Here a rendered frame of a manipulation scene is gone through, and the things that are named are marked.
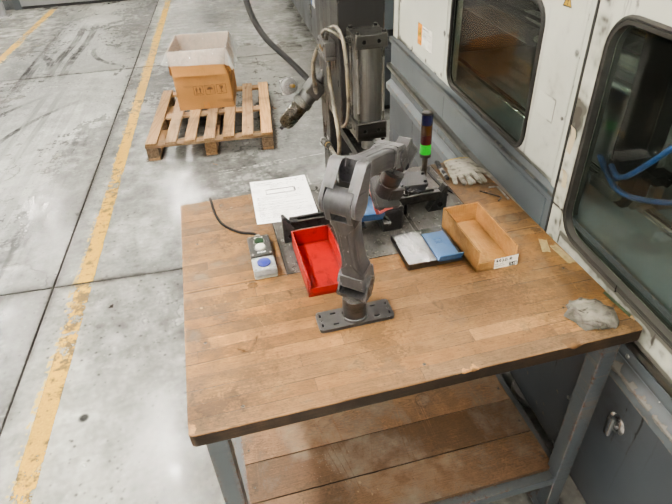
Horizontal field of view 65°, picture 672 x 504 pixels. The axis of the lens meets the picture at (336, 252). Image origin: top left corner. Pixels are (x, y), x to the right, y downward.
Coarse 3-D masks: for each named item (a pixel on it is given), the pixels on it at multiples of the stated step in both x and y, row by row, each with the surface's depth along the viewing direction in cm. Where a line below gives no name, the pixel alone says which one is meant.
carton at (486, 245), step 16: (448, 208) 168; (464, 208) 170; (480, 208) 168; (448, 224) 166; (464, 224) 171; (480, 224) 170; (496, 224) 160; (464, 240) 157; (480, 240) 164; (496, 240) 162; (512, 240) 152; (480, 256) 158; (496, 256) 157; (512, 256) 152
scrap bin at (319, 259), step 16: (304, 240) 166; (320, 240) 167; (304, 256) 161; (320, 256) 161; (336, 256) 159; (304, 272) 147; (320, 272) 155; (336, 272) 155; (320, 288) 146; (336, 288) 148
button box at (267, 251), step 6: (210, 198) 192; (216, 216) 181; (222, 222) 178; (228, 228) 175; (252, 234) 172; (258, 234) 168; (252, 240) 165; (264, 240) 164; (252, 246) 162; (270, 246) 162; (252, 252) 160; (258, 252) 160; (264, 252) 160; (270, 252) 160; (252, 258) 159
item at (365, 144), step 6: (342, 132) 168; (348, 132) 169; (348, 138) 162; (354, 138) 163; (348, 144) 163; (354, 144) 159; (360, 144) 159; (366, 144) 155; (372, 144) 156; (354, 150) 157; (360, 150) 155; (378, 174) 158
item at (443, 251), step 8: (432, 232) 165; (440, 232) 165; (432, 240) 162; (448, 240) 162; (432, 248) 159; (440, 248) 158; (448, 248) 158; (440, 256) 155; (448, 256) 152; (456, 256) 154
